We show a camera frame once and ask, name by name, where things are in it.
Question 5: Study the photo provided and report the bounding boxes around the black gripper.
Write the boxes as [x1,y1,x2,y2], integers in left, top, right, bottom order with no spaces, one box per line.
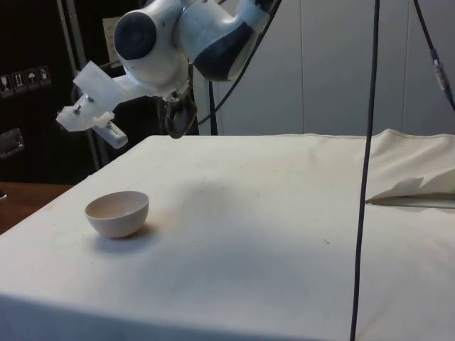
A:
[163,96,198,140]

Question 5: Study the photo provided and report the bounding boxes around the pale locker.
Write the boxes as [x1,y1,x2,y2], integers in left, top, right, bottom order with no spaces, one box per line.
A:
[191,0,303,136]

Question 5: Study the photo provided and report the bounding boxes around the black cabinet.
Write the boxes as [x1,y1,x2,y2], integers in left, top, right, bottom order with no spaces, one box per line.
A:
[0,0,200,185]

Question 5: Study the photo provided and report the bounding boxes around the black cable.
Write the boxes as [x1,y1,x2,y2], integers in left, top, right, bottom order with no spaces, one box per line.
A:
[205,80,219,136]
[348,0,380,341]
[197,0,282,126]
[412,0,455,109]

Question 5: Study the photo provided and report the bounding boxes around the white bowl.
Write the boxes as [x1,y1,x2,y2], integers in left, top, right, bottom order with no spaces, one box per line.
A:
[84,190,150,239]

